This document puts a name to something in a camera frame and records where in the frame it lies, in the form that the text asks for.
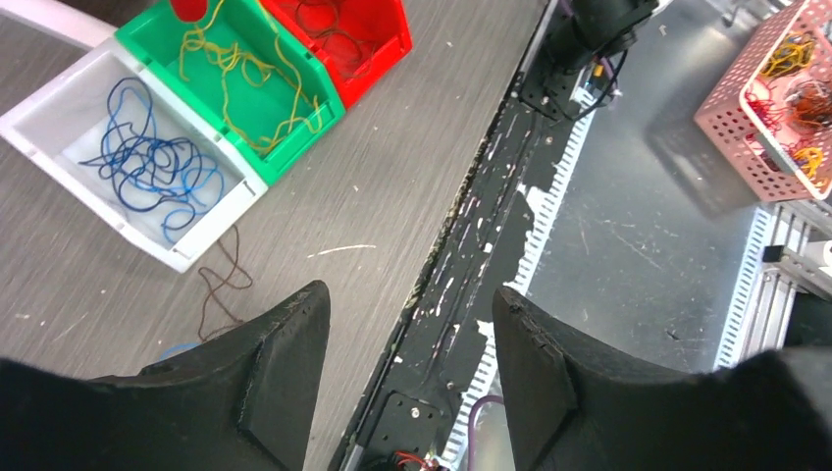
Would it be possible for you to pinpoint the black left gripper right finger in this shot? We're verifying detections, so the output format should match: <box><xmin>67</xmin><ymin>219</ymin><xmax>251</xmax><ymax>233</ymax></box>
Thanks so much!
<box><xmin>493</xmin><ymin>288</ymin><xmax>831</xmax><ymax>470</ymax></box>

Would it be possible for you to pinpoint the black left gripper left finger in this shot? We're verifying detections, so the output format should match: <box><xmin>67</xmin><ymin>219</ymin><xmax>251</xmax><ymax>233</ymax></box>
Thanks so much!
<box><xmin>1</xmin><ymin>281</ymin><xmax>331</xmax><ymax>470</ymax></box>

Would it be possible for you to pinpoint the multicolour cable bundle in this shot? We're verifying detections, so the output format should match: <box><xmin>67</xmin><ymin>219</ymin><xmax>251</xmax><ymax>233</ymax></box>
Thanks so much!
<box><xmin>159</xmin><ymin>224</ymin><xmax>256</xmax><ymax>362</ymax></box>

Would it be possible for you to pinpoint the blue cable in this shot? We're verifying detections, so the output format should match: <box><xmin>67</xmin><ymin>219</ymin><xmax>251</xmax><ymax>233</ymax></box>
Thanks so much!
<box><xmin>78</xmin><ymin>77</ymin><xmax>228</xmax><ymax>247</ymax></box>

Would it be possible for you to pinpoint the yellow cable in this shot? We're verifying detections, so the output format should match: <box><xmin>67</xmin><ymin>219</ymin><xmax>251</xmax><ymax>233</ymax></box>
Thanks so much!
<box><xmin>177</xmin><ymin>0</ymin><xmax>327</xmax><ymax>157</ymax></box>

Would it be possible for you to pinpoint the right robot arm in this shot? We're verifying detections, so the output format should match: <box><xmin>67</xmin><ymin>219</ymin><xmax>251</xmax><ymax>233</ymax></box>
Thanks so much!
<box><xmin>543</xmin><ymin>0</ymin><xmax>661</xmax><ymax>74</ymax></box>

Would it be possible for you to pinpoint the white plastic bin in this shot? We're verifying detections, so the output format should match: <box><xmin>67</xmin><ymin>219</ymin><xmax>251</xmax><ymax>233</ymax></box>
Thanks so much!
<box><xmin>1</xmin><ymin>39</ymin><xmax>267</xmax><ymax>272</ymax></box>

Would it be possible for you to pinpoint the green plastic bin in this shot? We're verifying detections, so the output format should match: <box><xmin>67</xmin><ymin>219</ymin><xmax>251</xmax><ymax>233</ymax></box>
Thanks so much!
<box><xmin>115</xmin><ymin>1</ymin><xmax>346</xmax><ymax>185</ymax></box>

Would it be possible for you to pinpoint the pink perforated basket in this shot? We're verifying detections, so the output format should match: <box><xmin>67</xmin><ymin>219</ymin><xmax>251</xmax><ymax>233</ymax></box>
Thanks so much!
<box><xmin>694</xmin><ymin>1</ymin><xmax>831</xmax><ymax>202</ymax></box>

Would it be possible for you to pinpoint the red plastic bin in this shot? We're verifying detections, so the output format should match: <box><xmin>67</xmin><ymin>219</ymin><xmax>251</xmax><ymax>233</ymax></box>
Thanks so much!
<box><xmin>262</xmin><ymin>0</ymin><xmax>412</xmax><ymax>109</ymax></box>

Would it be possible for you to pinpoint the red t-shirt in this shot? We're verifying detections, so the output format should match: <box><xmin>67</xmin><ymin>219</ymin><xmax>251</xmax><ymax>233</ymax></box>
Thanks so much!
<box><xmin>169</xmin><ymin>0</ymin><xmax>209</xmax><ymax>23</ymax></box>

